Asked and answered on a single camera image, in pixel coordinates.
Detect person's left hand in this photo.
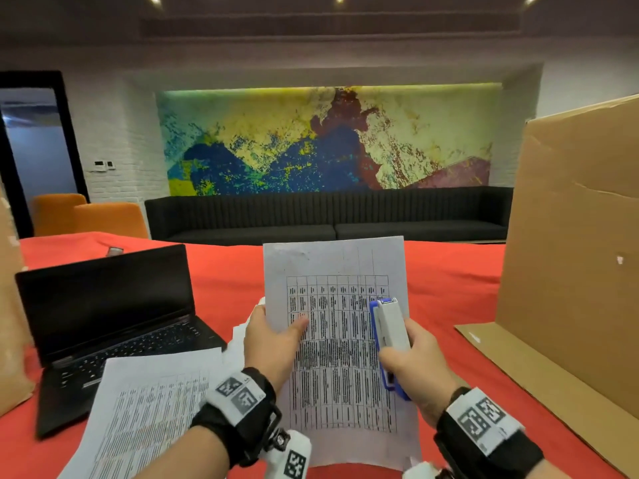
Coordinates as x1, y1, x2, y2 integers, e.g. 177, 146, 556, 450
243, 304, 310, 394

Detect person's right hand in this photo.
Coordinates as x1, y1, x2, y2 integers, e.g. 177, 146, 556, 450
378, 318, 463, 427

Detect blue and white stapler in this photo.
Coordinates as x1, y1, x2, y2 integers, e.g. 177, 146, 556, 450
369, 297, 413, 402

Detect printed table paper sheet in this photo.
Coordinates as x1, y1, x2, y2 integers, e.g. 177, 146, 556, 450
263, 236, 422, 472

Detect person's left forearm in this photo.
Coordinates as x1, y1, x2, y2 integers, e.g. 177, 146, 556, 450
132, 426, 236, 479

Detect person's right forearm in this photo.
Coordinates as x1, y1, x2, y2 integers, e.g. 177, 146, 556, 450
524, 459, 571, 479

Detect loose white paper sheets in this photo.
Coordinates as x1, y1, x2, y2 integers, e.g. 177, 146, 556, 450
222, 296, 266, 372

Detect red tablecloth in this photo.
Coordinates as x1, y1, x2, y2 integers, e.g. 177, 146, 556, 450
0, 232, 625, 479

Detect long black sofa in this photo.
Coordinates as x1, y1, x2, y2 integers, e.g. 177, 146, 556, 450
144, 186, 514, 246

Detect stack of printed papers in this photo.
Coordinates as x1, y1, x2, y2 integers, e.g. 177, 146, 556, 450
58, 347, 235, 479

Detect black laptop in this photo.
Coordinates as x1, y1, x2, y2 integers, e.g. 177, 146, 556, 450
15, 244, 228, 439

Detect large brown cardboard box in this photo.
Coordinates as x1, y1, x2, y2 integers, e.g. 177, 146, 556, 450
455, 94, 639, 479

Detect orange armchair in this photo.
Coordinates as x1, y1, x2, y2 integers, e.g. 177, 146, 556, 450
74, 202, 150, 239
32, 193, 89, 237

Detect brown cardboard panel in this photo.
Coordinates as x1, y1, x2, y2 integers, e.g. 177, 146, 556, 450
0, 183, 37, 417

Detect long ceiling air vent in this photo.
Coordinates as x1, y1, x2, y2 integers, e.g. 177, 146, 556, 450
139, 13, 523, 39

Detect black left wrist strap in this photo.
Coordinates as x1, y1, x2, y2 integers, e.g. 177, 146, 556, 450
190, 367, 281, 469

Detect black wrist strap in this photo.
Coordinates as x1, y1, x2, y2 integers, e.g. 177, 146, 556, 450
433, 387, 545, 479
190, 367, 281, 469

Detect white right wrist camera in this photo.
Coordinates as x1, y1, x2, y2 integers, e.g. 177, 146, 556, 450
401, 461, 446, 479

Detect black right wrist strap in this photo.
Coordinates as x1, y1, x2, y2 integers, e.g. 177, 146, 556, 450
433, 387, 545, 479

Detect colourful abstract wall mural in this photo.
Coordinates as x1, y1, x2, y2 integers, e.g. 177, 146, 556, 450
157, 83, 503, 197

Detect black door frame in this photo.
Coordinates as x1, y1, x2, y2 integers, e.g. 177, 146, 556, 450
0, 71, 91, 239

